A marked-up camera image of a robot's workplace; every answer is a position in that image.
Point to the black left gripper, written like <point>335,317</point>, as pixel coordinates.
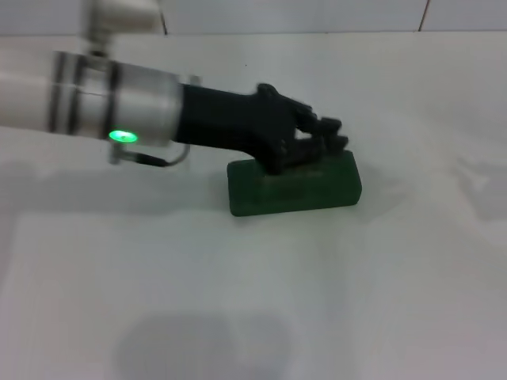
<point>237,122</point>

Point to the green glasses case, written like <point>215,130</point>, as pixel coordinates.
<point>301,190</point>

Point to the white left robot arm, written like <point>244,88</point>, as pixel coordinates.
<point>126,103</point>

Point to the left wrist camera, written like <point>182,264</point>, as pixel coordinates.
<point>119,17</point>

